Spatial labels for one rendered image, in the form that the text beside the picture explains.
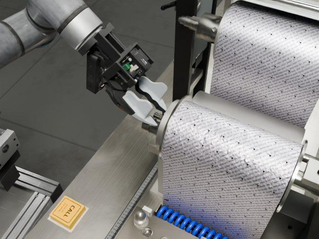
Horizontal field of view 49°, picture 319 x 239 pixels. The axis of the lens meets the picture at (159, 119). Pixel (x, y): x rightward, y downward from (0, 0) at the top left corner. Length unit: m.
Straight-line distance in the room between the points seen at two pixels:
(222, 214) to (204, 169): 0.15
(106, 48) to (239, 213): 0.42
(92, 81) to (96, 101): 1.84
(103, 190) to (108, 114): 1.46
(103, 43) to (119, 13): 2.82
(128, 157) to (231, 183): 0.51
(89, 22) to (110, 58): 0.07
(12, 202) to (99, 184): 0.95
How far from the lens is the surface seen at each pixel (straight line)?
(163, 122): 0.68
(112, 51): 0.65
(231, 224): 0.81
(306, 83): 0.78
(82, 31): 0.66
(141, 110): 0.69
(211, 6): 1.03
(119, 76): 0.66
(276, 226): 0.89
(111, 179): 1.08
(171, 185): 0.79
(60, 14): 0.67
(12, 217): 1.92
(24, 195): 1.96
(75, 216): 1.01
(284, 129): 0.80
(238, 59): 0.79
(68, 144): 2.36
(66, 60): 2.99
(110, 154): 1.13
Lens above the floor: 1.81
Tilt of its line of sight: 48 degrees down
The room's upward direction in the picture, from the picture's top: straight up
